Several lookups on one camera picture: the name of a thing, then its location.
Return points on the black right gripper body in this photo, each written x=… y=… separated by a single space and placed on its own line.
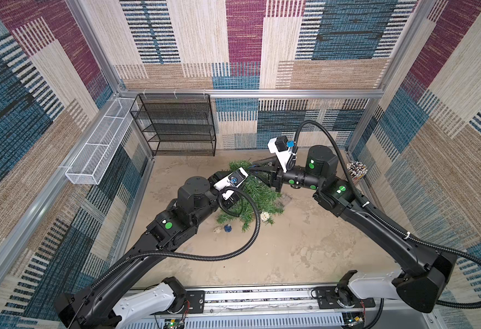
x=275 y=175

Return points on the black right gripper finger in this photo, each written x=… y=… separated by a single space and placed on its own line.
x=270 y=161
x=264 y=169

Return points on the small green christmas tree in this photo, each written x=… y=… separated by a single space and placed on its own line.
x=266 y=199

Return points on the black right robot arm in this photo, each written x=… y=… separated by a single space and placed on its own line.
x=424 y=271

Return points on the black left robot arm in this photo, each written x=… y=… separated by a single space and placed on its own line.
x=102 y=304

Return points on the blue ball ornament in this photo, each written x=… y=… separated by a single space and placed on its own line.
x=227 y=228

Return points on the cup of coloured pencils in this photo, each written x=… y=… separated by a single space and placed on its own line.
x=357 y=170

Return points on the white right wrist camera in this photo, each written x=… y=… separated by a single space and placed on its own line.
x=285 y=151

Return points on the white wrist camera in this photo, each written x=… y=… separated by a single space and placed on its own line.
x=285 y=151
x=234 y=179

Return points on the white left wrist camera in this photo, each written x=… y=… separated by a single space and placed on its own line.
x=234 y=179

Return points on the black wire shelf rack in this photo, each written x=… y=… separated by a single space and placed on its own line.
x=176 y=124

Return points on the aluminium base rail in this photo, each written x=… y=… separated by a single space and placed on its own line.
x=266 y=306

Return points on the white wire mesh basket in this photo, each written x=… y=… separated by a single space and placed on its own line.
x=96 y=154

